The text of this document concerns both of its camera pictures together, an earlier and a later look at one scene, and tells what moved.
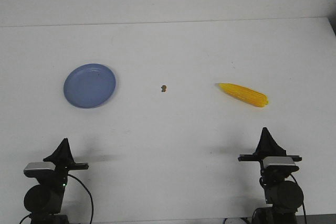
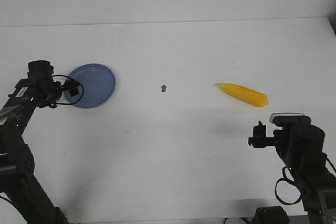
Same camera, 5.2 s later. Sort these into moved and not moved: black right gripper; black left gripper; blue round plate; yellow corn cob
Moved: black right gripper; black left gripper
Not moved: blue round plate; yellow corn cob
